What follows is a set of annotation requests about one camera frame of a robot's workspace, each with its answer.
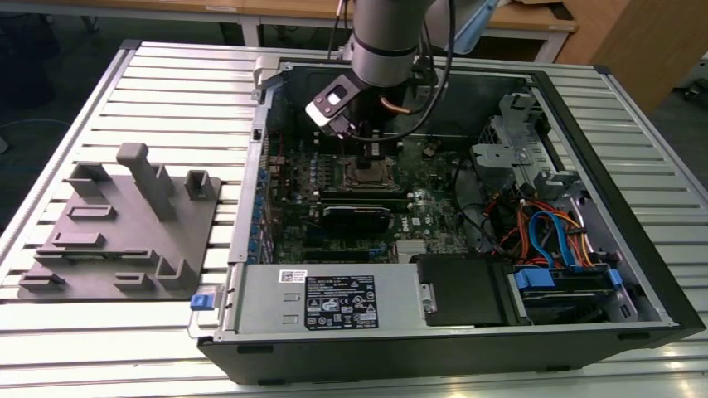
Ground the grey metal drive cage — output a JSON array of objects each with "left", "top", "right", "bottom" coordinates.
[{"left": 467, "top": 93, "right": 587, "bottom": 200}]

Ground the brown wooden cabinet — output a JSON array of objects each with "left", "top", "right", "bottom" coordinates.
[{"left": 557, "top": 0, "right": 708, "bottom": 115}]

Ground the orange wire bundle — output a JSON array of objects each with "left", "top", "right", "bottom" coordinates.
[
  {"left": 551, "top": 209, "right": 607, "bottom": 269},
  {"left": 499, "top": 197, "right": 546, "bottom": 266}
]

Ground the metal socket cover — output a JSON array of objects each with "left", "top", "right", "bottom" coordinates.
[{"left": 342, "top": 159, "right": 403, "bottom": 190}]

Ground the black graphics card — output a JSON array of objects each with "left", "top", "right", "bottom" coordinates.
[{"left": 318, "top": 205, "right": 394, "bottom": 236}]

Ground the black plastic shroud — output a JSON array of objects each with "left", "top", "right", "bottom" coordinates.
[{"left": 409, "top": 252, "right": 521, "bottom": 328}]

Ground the CPU socket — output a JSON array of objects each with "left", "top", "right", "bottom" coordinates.
[{"left": 337, "top": 155, "right": 409, "bottom": 192}]

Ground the grey power supply unit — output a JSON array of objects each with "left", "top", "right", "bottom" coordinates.
[{"left": 215, "top": 264, "right": 431, "bottom": 333}]

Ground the hard disk in blue carrier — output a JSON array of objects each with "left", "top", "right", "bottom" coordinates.
[{"left": 510, "top": 265, "right": 625, "bottom": 327}]

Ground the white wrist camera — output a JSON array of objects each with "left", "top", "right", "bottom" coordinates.
[{"left": 303, "top": 74, "right": 370, "bottom": 140}]

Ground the grey parts rack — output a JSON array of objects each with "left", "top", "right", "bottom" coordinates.
[{"left": 15, "top": 143, "right": 225, "bottom": 300}]

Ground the silver finned heat sink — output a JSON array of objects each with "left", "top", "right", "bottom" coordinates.
[{"left": 395, "top": 239, "right": 431, "bottom": 255}]

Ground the green motherboard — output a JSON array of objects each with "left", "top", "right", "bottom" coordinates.
[{"left": 263, "top": 124, "right": 477, "bottom": 265}]

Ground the black expansion slot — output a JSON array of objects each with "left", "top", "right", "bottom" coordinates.
[{"left": 301, "top": 248, "right": 398, "bottom": 264}]

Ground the black PC case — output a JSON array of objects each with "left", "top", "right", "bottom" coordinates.
[{"left": 186, "top": 56, "right": 705, "bottom": 386}]

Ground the black wire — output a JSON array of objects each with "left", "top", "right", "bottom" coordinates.
[{"left": 451, "top": 157, "right": 502, "bottom": 255}]

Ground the blue wire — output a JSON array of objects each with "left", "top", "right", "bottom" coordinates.
[{"left": 526, "top": 210, "right": 582, "bottom": 273}]

